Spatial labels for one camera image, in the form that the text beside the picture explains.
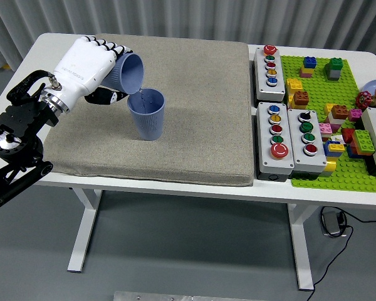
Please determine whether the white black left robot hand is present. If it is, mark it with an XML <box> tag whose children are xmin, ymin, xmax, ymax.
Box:
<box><xmin>43</xmin><ymin>36</ymin><xmax>135</xmax><ymax>112</ymax></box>

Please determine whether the brown white yellow brick stack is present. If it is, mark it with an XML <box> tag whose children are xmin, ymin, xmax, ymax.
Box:
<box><xmin>324</xmin><ymin>103</ymin><xmax>349</xmax><ymax>125</ymax></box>

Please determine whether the green grey brick stack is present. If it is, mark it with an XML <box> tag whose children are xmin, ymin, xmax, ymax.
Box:
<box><xmin>324</xmin><ymin>57</ymin><xmax>344</xmax><ymax>82</ymax></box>

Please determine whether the red brick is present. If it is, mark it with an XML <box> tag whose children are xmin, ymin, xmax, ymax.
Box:
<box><xmin>341</xmin><ymin>127</ymin><xmax>357</xmax><ymax>144</ymax></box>

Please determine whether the grey pleated curtain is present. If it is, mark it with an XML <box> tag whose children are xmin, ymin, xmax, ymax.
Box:
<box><xmin>0</xmin><ymin>0</ymin><xmax>376</xmax><ymax>73</ymax></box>

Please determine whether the light blue plate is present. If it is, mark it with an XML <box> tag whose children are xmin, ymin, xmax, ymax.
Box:
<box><xmin>362</xmin><ymin>79</ymin><xmax>376</xmax><ymax>101</ymax></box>

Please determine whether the black power cable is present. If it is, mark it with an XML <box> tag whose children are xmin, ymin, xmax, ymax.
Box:
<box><xmin>306</xmin><ymin>206</ymin><xmax>376</xmax><ymax>301</ymax></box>

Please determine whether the green orange brick stack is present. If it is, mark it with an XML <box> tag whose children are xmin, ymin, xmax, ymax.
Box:
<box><xmin>347</xmin><ymin>129</ymin><xmax>376</xmax><ymax>157</ymax></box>

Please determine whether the grey power adapter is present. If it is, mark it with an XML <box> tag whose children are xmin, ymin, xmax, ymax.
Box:
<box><xmin>320</xmin><ymin>210</ymin><xmax>347</xmax><ymax>238</ymax></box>

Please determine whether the green studded baseplate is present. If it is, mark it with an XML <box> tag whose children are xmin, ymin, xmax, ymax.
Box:
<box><xmin>279</xmin><ymin>55</ymin><xmax>376</xmax><ymax>193</ymax></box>

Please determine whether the grey button box cut off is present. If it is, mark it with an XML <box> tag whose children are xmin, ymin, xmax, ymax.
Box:
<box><xmin>360</xmin><ymin>107</ymin><xmax>376</xmax><ymax>176</ymax></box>

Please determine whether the grey-brown fabric mat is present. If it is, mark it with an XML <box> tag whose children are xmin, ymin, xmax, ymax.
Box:
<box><xmin>38</xmin><ymin>33</ymin><xmax>255</xmax><ymax>187</ymax></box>

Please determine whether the blue yellow pink brick stack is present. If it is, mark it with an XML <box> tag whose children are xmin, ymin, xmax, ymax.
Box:
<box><xmin>299</xmin><ymin>56</ymin><xmax>318</xmax><ymax>79</ymax></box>

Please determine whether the grey box with black switch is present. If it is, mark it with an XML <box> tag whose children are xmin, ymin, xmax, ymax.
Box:
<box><xmin>287</xmin><ymin>108</ymin><xmax>329</xmax><ymax>180</ymax></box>

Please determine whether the grey five-button control box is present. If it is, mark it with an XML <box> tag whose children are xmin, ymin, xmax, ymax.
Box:
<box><xmin>256</xmin><ymin>102</ymin><xmax>295</xmax><ymax>182</ymax></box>
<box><xmin>253</xmin><ymin>45</ymin><xmax>286</xmax><ymax>103</ymax></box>

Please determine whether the blue ribbed plastic cup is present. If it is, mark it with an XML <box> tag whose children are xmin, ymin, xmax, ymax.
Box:
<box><xmin>127</xmin><ymin>88</ymin><xmax>166</xmax><ymax>141</ymax></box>
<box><xmin>100</xmin><ymin>52</ymin><xmax>144</xmax><ymax>95</ymax></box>

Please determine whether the white table leg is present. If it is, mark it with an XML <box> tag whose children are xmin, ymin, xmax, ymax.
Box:
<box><xmin>67</xmin><ymin>187</ymin><xmax>103</xmax><ymax>273</ymax></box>
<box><xmin>286</xmin><ymin>203</ymin><xmax>316</xmax><ymax>291</ymax></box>

